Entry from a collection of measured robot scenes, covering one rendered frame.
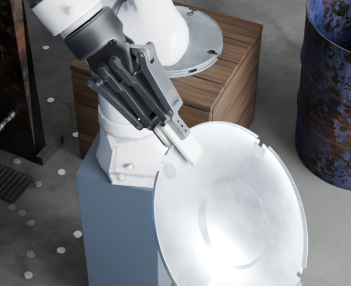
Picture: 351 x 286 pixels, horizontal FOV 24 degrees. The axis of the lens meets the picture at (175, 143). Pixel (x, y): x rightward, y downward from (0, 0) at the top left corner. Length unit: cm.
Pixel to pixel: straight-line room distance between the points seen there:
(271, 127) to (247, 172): 133
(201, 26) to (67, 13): 126
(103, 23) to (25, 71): 117
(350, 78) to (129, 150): 66
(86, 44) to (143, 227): 82
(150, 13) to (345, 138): 89
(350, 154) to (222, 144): 112
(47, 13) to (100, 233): 91
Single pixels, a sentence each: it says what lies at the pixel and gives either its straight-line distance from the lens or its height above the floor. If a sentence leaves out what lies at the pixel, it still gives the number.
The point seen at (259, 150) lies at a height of 86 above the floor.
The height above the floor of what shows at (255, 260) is 79.
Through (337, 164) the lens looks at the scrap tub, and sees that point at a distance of 231.
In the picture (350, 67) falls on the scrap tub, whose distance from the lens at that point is 207.
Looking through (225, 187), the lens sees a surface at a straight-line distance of 115.
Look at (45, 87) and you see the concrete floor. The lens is 268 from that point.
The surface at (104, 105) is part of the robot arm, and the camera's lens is 164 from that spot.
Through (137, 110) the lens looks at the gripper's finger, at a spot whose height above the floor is 97.
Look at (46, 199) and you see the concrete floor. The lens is 233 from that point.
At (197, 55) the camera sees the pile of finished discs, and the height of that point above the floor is 37.
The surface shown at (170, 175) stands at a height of 92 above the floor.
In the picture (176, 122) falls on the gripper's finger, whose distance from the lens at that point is 109.
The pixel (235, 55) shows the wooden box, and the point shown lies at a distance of 221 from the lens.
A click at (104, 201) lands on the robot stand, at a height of 38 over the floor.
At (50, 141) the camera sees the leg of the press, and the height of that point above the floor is 3.
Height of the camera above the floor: 171
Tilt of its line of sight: 44 degrees down
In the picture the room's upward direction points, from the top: straight up
